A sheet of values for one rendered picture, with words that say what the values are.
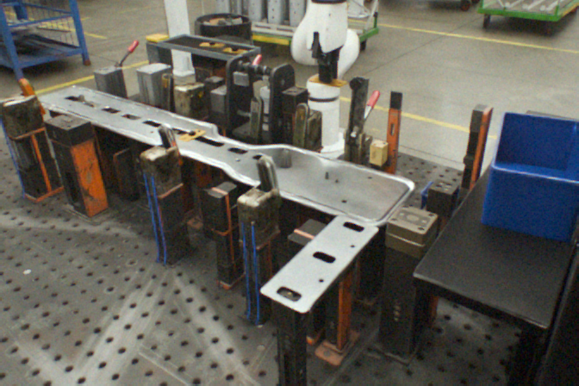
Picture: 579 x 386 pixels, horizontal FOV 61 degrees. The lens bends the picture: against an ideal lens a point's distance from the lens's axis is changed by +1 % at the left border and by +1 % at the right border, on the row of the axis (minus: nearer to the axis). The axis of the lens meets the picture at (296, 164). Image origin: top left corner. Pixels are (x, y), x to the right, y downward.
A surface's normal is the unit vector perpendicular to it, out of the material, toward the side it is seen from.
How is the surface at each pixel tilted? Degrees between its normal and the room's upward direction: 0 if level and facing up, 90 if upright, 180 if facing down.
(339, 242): 0
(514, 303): 0
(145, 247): 0
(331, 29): 91
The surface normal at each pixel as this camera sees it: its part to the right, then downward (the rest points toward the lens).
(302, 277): -0.01, -0.88
